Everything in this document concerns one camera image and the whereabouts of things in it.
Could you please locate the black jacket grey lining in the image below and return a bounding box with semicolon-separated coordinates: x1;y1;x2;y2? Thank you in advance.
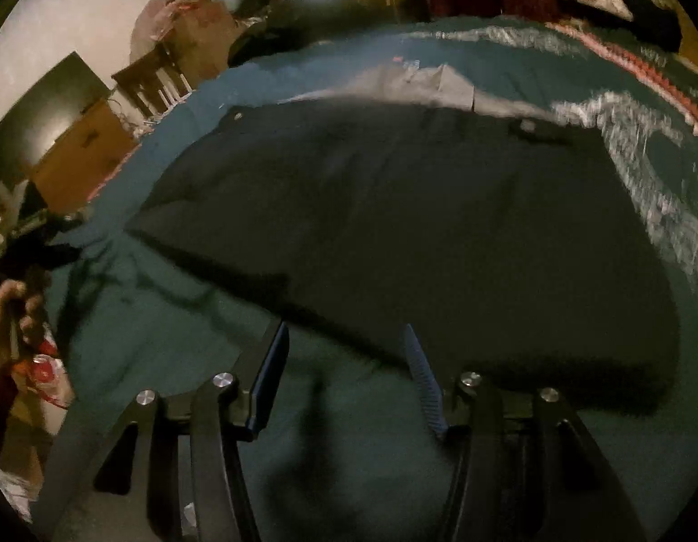
126;95;679;415

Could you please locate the person's left hand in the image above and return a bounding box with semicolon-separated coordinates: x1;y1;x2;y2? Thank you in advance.
0;280;46;369

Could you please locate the wooden cabinet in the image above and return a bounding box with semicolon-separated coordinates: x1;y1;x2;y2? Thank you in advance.
30;100;137;214

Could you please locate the wooden chair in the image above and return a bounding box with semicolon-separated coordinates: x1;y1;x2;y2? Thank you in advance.
111;44;192;120

